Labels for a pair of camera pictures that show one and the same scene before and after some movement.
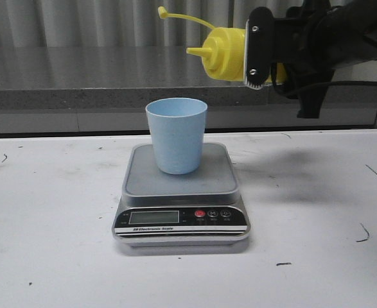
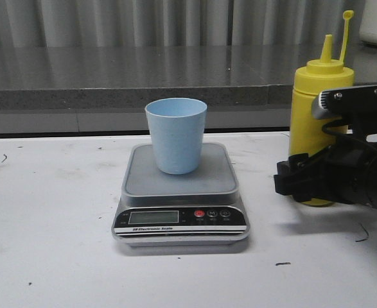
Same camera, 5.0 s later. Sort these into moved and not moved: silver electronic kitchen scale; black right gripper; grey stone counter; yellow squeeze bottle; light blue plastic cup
Moved: black right gripper; yellow squeeze bottle
Not moved: grey stone counter; light blue plastic cup; silver electronic kitchen scale
